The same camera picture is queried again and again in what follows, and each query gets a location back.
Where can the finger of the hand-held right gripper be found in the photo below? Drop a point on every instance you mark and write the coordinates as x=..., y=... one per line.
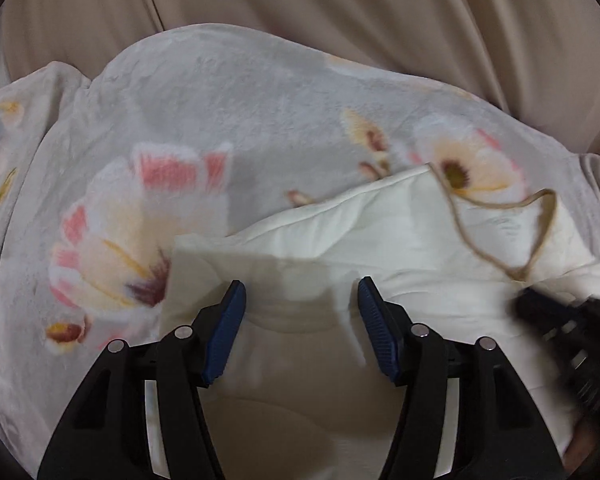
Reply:
x=537, y=310

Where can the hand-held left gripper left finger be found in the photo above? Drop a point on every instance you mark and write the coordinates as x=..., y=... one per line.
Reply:
x=226, y=327

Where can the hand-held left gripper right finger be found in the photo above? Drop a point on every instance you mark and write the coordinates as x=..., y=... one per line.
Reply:
x=377, y=327

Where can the cream white quilted garment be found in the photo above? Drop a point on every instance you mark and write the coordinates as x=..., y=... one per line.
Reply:
x=305, y=242

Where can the floral fleece blanket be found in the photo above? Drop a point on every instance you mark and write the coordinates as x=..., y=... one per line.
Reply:
x=205, y=110

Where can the beige curtain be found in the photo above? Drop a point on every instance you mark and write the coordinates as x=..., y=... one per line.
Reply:
x=330, y=0

